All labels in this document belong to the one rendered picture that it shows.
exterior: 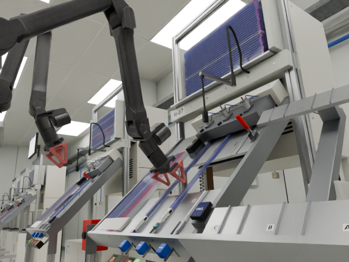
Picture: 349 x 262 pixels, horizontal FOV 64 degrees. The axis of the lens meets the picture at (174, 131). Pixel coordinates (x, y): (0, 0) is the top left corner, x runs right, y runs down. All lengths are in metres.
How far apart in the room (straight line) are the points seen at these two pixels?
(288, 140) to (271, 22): 0.49
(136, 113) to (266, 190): 2.21
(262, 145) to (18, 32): 0.76
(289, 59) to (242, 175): 0.54
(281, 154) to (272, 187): 1.66
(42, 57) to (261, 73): 0.91
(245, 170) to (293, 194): 1.99
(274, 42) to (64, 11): 0.76
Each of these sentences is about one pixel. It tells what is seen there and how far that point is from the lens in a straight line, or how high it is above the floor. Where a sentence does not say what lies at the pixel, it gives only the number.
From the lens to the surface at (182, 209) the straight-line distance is 0.88.
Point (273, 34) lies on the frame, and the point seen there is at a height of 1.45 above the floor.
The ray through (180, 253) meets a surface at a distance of 0.79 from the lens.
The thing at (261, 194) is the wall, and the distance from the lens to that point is 3.03.
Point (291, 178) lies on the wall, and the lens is 2.84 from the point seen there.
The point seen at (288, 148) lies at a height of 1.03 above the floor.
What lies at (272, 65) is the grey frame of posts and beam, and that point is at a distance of 1.22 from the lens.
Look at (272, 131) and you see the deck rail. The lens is 1.02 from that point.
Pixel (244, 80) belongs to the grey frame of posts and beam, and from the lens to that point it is 1.29.
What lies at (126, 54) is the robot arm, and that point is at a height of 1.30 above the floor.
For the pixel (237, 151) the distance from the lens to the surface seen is 0.99.
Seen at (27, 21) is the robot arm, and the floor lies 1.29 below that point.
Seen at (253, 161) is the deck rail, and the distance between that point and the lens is 0.89.
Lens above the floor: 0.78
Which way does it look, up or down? 17 degrees up
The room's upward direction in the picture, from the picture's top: 2 degrees counter-clockwise
